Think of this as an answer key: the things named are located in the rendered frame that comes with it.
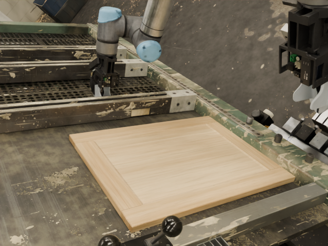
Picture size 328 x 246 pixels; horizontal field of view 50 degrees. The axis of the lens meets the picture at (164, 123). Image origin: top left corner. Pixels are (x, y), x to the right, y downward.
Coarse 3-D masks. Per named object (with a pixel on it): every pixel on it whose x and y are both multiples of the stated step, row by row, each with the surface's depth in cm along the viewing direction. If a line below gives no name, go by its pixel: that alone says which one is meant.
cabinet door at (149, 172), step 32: (128, 128) 119; (160, 128) 122; (192, 128) 127; (224, 128) 130; (96, 160) 99; (128, 160) 102; (160, 160) 104; (192, 160) 107; (224, 160) 110; (256, 160) 113; (128, 192) 88; (160, 192) 90; (192, 192) 92; (224, 192) 94; (256, 192) 99; (128, 224) 79
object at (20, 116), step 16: (112, 96) 128; (128, 96) 130; (144, 96) 134; (160, 96) 135; (176, 96) 138; (192, 96) 142; (0, 112) 104; (16, 112) 106; (32, 112) 109; (48, 112) 112; (64, 112) 115; (80, 112) 118; (96, 112) 121; (112, 112) 125; (128, 112) 129; (160, 112) 137; (0, 128) 106; (16, 128) 109; (32, 128) 111
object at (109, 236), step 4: (104, 236) 55; (108, 236) 55; (112, 236) 55; (116, 236) 56; (100, 240) 55; (104, 240) 54; (108, 240) 54; (112, 240) 54; (116, 240) 55; (100, 244) 54; (104, 244) 54; (108, 244) 54; (112, 244) 54; (116, 244) 54; (120, 244) 55
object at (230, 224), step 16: (288, 192) 95; (304, 192) 96; (320, 192) 97; (240, 208) 86; (256, 208) 86; (272, 208) 87; (288, 208) 90; (304, 208) 95; (192, 224) 78; (208, 224) 79; (224, 224) 80; (240, 224) 80; (256, 224) 84; (176, 240) 73; (192, 240) 73
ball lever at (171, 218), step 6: (168, 216) 62; (174, 216) 62; (162, 222) 62; (168, 222) 60; (174, 222) 60; (180, 222) 61; (162, 228) 61; (168, 228) 60; (174, 228) 60; (180, 228) 61; (162, 234) 64; (168, 234) 60; (174, 234) 60; (144, 240) 69; (150, 240) 69; (156, 240) 67
